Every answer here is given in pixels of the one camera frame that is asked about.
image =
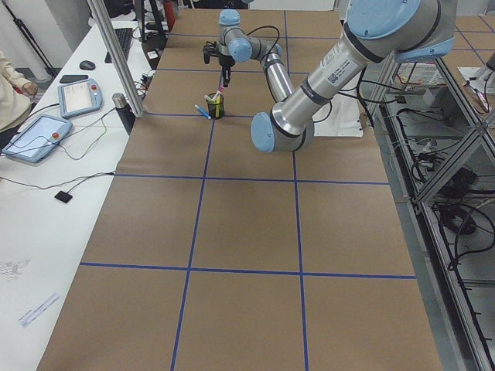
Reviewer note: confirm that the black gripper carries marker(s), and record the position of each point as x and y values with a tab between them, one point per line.
223	62

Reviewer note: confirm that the red white marker pen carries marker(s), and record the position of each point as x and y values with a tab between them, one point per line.
218	95

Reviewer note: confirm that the yellow highlighter pen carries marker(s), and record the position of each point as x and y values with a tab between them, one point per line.
217	111

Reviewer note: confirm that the blue highlighter pen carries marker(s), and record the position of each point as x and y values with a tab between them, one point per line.
203	112

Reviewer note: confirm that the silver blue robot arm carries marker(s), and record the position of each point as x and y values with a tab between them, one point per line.
413	31

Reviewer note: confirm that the black mesh pen cup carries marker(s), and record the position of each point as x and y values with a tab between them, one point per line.
215	104

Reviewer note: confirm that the black keyboard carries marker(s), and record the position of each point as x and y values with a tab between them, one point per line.
124	37

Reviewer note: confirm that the black computer mouse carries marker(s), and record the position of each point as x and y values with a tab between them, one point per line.
87	65

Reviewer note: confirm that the black smartphone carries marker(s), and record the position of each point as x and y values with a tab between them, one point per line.
72	78

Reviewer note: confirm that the small black usb device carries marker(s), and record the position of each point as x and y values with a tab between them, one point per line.
63	196

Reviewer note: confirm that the teach pendant far side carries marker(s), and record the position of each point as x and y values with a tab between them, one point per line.
36	142

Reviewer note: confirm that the person in cream sweater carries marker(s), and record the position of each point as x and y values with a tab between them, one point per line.
16	95

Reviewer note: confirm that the white printed label sticker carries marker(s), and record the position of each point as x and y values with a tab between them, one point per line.
49	305

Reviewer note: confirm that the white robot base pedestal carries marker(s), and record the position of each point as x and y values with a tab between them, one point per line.
338	120

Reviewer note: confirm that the aluminium frame post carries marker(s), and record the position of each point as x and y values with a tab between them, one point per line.
110	39

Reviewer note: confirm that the teach pendant near post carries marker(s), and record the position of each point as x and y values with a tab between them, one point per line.
79	98

